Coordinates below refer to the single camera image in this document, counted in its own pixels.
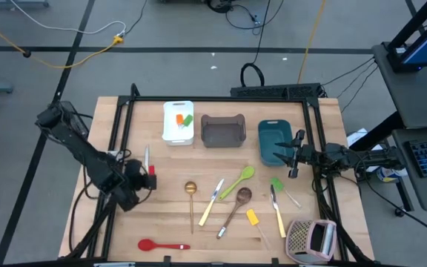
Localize yellow spatula clear handle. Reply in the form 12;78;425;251
245;208;274;253

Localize teal plastic bin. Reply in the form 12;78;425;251
257;119;295;167

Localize pink perforated basket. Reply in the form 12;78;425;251
285;218;338;265

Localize white bottle blue yellow label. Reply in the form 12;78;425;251
376;166;409;183

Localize wooden spoon metal tip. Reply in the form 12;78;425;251
216;187;254;240

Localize gold metal spoon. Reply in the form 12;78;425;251
184;180;199;235

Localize grey plastic bin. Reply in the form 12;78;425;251
200;113;247;148

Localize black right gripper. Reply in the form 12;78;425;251
272;129;317;179

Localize black vented control box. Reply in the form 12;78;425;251
230;83;322;100

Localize white paper sheet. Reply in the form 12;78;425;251
345;128;370;148

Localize black wire mesh basket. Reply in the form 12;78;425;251
59;100;90;139

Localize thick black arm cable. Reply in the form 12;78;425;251
67;172;102;257

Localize black aluminium table frame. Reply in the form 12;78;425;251
64;83;376;267

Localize thin black cable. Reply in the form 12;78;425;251
320;56;377;88

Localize green silicone spoon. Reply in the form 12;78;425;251
218;165;256;202

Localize yellow straight cable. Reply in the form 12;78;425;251
297;0;328;85

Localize yellow extension cord with plug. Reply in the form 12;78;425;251
0;12;125;70

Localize black round floor base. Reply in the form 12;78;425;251
206;0;234;14

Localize grey computer desk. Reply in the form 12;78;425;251
348;42;427;218

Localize red silicone spoon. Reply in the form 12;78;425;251
137;238;191;252

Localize black coiled floor cable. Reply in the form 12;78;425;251
239;0;274;88

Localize white plastic bin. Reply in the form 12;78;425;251
162;100;195;146

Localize white floor cable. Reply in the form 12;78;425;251
8;0;128;37

